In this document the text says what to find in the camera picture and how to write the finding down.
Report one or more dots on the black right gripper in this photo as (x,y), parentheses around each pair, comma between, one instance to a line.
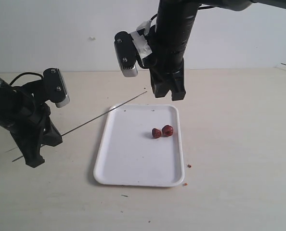
(163,54)

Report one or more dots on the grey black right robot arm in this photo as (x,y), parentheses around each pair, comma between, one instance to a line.
(213,34)

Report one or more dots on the thin metal skewer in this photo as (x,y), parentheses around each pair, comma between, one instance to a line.
(104,113)

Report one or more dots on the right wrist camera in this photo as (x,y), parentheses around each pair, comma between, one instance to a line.
(125,52)

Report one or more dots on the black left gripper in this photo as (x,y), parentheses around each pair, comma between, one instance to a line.
(24,113)

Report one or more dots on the red jujube piece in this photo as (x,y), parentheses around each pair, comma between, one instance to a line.
(167,131)
(156,133)

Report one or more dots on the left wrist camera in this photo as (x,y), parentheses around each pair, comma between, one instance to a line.
(55,87)

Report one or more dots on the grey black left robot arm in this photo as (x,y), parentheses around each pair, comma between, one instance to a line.
(25,114)

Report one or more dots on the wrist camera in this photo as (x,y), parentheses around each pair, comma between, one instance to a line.
(55,87)
(125,52)

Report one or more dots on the white rectangular plastic tray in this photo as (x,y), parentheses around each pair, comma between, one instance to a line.
(129,155)

